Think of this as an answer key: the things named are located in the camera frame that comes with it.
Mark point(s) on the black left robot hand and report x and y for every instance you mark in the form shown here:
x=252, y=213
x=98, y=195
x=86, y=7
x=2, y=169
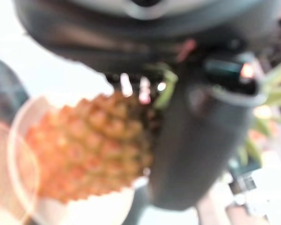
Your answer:
x=192, y=145

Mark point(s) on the white box with black print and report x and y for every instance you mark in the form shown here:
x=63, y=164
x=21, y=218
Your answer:
x=244, y=187

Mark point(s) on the pale pink round plate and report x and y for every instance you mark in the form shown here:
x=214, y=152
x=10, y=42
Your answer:
x=100, y=209

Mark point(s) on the dark grey rounded object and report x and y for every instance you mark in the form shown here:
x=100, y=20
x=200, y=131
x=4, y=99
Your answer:
x=4, y=93

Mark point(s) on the orange yellow pineapple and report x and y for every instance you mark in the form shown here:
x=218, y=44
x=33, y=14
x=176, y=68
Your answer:
x=89, y=145

